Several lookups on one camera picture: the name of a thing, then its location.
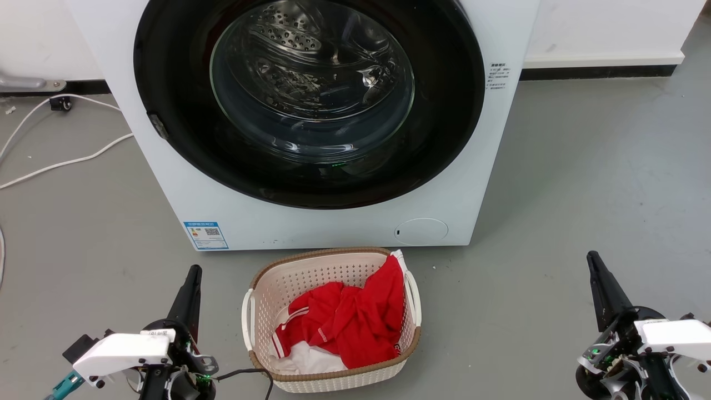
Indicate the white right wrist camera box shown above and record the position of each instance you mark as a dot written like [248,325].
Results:
[677,336]

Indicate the white front-load washing machine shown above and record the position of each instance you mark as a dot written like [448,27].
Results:
[333,228]

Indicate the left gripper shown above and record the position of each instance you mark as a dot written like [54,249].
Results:
[183,383]

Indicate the blue energy label sticker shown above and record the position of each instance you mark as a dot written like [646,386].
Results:
[205,235]

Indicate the white garment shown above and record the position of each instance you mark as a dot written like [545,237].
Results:
[311,361]

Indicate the red shirt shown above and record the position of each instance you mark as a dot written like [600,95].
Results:
[361,322]

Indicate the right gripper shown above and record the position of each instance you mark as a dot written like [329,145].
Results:
[611,355]

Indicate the beige perforated laundry basket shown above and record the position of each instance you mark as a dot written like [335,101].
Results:
[289,278]

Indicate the round white filter cover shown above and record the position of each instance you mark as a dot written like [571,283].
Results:
[421,231]

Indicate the black round glass washer door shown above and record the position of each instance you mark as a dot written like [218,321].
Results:
[444,111]

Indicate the steel perforated washer drum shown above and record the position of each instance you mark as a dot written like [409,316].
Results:
[300,44]

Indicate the small printed text label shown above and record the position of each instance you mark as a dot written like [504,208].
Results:
[497,76]

